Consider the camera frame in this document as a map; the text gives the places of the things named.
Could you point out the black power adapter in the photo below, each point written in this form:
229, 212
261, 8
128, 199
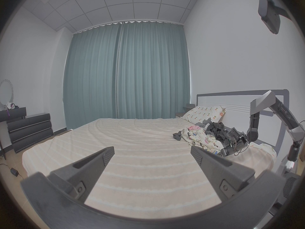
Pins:
14, 172

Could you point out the bed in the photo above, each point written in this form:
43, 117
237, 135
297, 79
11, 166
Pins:
143, 147

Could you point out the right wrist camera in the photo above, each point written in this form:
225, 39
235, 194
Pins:
232, 133

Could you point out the white printed pyjama top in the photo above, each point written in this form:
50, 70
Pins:
202, 142

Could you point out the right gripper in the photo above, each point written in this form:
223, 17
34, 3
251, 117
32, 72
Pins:
240, 143

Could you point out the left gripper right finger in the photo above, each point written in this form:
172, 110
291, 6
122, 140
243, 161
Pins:
221, 175

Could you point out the pink garment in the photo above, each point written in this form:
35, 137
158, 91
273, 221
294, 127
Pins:
193, 127

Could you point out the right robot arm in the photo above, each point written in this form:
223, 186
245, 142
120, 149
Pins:
264, 101

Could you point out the white printed pillow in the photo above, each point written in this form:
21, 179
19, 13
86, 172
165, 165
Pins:
205, 113

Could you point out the grey bedside table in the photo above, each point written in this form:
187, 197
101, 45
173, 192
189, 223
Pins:
182, 114

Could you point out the pile of clothes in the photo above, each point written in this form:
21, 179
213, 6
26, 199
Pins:
218, 130

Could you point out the round mirror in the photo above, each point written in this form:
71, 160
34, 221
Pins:
6, 92

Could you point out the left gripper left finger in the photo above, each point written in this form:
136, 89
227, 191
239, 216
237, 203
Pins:
81, 175

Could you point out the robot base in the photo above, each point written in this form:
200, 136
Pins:
289, 186

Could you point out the blue-green curtain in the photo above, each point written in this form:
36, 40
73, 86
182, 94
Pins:
126, 75

